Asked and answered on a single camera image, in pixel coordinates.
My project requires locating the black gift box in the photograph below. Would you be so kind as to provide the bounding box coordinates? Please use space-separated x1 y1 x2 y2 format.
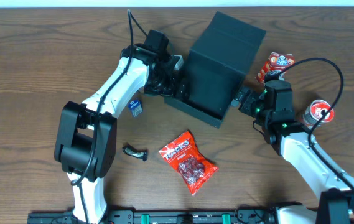
164 11 266 128

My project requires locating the red Hello Panda box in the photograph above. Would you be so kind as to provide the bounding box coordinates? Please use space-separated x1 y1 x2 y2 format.
255 52 295 84

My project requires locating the red Pringles can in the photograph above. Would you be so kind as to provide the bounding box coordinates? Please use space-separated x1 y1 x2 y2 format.
300 100 335 129

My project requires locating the red Hacks candy bag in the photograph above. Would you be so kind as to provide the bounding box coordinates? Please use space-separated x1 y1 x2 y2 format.
159 130 218 196

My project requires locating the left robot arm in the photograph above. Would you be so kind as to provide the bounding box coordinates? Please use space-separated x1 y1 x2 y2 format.
54 30 189 223

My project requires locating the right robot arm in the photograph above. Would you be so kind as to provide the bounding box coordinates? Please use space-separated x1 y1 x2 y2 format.
235 80 354 223

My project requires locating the blue Eclipse gum pack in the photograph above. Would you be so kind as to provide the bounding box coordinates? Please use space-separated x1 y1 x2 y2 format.
128 99 143 118

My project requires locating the dark wrapped candy bar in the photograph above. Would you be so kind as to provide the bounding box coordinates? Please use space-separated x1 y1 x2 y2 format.
122 144 147 162

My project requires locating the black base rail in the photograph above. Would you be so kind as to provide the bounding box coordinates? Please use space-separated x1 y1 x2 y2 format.
27 208 277 224

